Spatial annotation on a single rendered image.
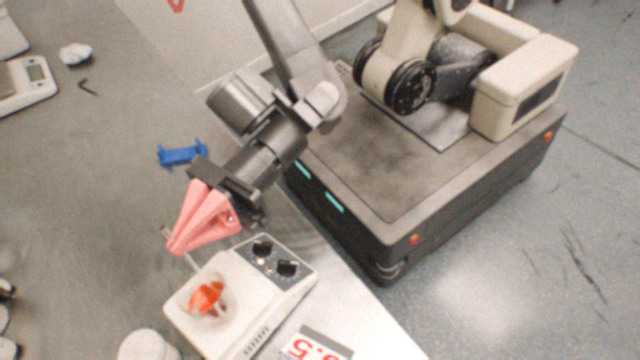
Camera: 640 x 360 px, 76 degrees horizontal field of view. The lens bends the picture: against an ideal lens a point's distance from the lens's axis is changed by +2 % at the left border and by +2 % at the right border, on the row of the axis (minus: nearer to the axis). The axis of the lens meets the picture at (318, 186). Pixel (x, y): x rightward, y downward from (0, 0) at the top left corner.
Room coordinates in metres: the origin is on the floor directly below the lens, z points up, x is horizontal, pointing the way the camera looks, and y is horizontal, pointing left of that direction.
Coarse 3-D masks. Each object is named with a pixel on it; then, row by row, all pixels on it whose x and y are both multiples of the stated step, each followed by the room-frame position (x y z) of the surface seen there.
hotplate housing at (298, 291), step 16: (240, 256) 0.31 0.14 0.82; (256, 272) 0.28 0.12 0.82; (272, 288) 0.25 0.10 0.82; (304, 288) 0.26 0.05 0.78; (272, 304) 0.23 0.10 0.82; (288, 304) 0.23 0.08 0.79; (256, 320) 0.21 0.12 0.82; (272, 320) 0.21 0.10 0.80; (256, 336) 0.19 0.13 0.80; (240, 352) 0.17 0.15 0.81
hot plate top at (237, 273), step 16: (224, 256) 0.31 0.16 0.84; (240, 272) 0.28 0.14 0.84; (240, 288) 0.25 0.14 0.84; (256, 288) 0.25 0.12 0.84; (240, 304) 0.23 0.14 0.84; (256, 304) 0.22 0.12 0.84; (176, 320) 0.22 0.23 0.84; (192, 320) 0.22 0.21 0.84; (240, 320) 0.21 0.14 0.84; (192, 336) 0.20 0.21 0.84; (208, 336) 0.19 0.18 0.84; (224, 336) 0.19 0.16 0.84; (240, 336) 0.19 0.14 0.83; (208, 352) 0.17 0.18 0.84; (224, 352) 0.17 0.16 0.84
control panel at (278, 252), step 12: (252, 240) 0.35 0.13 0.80; (264, 240) 0.35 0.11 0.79; (240, 252) 0.32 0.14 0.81; (276, 252) 0.32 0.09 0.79; (288, 252) 0.32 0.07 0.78; (252, 264) 0.30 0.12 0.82; (264, 264) 0.30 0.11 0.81; (276, 264) 0.30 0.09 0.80; (300, 264) 0.30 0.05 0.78; (276, 276) 0.27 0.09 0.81; (300, 276) 0.27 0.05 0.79; (288, 288) 0.25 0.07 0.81
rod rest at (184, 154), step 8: (160, 144) 0.63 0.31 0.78; (200, 144) 0.63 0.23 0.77; (160, 152) 0.61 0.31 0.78; (168, 152) 0.63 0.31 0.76; (176, 152) 0.63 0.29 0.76; (184, 152) 0.62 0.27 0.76; (192, 152) 0.62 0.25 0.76; (200, 152) 0.61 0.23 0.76; (160, 160) 0.61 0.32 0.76; (168, 160) 0.61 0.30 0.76; (176, 160) 0.60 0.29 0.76; (184, 160) 0.60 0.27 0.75
